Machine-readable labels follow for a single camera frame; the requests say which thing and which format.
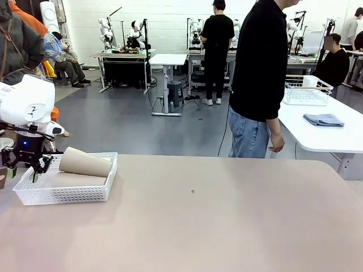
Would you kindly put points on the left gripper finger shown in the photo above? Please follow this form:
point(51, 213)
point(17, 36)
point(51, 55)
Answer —
point(44, 163)
point(8, 157)

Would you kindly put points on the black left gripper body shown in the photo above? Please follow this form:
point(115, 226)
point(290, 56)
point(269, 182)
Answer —
point(27, 150)

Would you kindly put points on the white perforated plastic basket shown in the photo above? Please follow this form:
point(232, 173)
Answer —
point(71, 195)

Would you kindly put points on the person's right forearm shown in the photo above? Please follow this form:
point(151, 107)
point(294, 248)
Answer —
point(274, 127)

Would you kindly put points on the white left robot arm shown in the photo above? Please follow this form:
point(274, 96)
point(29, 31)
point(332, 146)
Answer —
point(28, 99)

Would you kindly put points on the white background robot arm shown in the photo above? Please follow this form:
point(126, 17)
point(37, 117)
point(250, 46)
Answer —
point(293, 31)
point(136, 34)
point(106, 34)
point(195, 32)

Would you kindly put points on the person's right hand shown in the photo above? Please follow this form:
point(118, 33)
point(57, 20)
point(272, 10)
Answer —
point(277, 143)

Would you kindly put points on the white round stand base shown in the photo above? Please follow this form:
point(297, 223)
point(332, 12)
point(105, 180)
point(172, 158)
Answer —
point(5, 143)

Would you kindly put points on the brown flat board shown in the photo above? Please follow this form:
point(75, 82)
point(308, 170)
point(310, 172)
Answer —
point(2, 178)

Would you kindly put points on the person in grey jacket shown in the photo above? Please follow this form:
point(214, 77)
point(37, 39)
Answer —
point(17, 51)

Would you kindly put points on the seated person in blue shirt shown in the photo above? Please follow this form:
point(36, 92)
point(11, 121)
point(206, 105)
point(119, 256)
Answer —
point(61, 54)

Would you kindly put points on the person in orange clothing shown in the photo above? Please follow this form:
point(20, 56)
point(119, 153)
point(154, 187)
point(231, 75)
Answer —
point(34, 24)

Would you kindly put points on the grey lab workbench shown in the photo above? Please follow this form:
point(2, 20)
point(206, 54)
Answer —
point(122, 55)
point(195, 61)

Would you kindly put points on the white tower air purifier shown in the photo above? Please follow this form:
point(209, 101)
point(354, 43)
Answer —
point(52, 15)

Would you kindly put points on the grey plastic stool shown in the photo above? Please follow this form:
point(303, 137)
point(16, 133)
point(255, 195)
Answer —
point(174, 92)

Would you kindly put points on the black floor power strip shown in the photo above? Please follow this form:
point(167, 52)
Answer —
point(191, 97)

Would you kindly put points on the white height-adjustable desk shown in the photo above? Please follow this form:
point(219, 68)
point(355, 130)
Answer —
point(168, 59)

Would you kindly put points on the person in black T-shirt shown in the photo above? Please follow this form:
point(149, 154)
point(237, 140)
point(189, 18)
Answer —
point(217, 37)

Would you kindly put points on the person in black sweater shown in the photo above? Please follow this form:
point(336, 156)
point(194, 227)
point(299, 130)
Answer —
point(261, 56)

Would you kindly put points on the blue-grey folded cloth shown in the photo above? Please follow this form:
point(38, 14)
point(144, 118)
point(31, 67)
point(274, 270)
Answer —
point(323, 120)

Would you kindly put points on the white side table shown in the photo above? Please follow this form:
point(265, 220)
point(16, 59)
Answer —
point(326, 139)

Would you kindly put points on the seated person in black top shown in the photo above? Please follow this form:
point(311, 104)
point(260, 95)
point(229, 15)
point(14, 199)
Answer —
point(334, 65)

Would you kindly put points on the person in light grey shirt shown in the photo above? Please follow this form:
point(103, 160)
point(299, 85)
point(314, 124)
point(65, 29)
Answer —
point(350, 28)

